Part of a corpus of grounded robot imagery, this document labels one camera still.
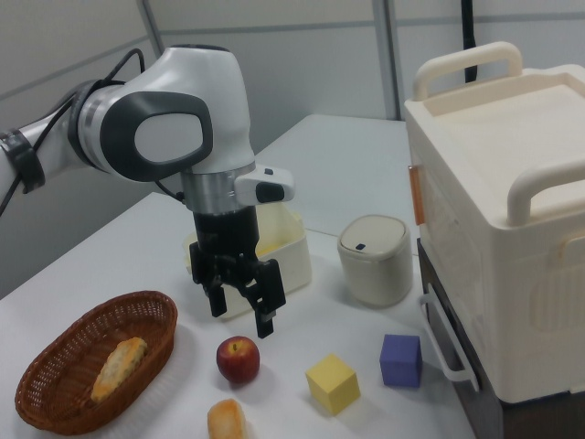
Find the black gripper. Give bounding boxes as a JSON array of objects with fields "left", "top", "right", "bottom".
[{"left": 188, "top": 205, "right": 287, "bottom": 340}]

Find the white plastic container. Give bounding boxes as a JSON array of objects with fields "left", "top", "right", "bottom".
[{"left": 182, "top": 209, "right": 314, "bottom": 322}]

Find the red apple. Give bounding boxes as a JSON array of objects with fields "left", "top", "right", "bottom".
[{"left": 216, "top": 336, "right": 261, "bottom": 385}]

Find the golden bread roll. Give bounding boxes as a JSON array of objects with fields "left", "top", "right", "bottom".
[{"left": 207, "top": 398, "right": 249, "bottom": 439}]

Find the yellow foam cube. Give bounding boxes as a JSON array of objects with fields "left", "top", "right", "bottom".
[{"left": 304, "top": 352, "right": 362, "bottom": 417}]

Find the small cream lidded bin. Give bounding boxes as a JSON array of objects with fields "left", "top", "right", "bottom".
[{"left": 336, "top": 214, "right": 412, "bottom": 308}]

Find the ridged long bread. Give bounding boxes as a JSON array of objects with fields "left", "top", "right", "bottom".
[{"left": 90, "top": 337, "right": 149, "bottom": 403}]

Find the purple foam cube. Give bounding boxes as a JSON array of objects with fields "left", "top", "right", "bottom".
[{"left": 378, "top": 333, "right": 423, "bottom": 390}]

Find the copper latch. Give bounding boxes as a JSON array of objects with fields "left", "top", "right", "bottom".
[{"left": 408, "top": 165, "right": 427, "bottom": 227}]

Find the brown wicker basket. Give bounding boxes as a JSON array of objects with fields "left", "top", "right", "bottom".
[{"left": 14, "top": 290, "right": 179, "bottom": 434}]

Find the white cabinet handle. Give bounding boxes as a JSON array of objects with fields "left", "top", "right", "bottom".
[{"left": 418, "top": 283, "right": 481, "bottom": 394}]

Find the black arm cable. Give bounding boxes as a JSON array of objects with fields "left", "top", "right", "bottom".
[{"left": 0, "top": 48, "right": 188, "bottom": 216}]

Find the large cream box with handles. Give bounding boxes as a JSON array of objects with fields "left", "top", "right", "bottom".
[{"left": 402, "top": 40, "right": 585, "bottom": 404}]

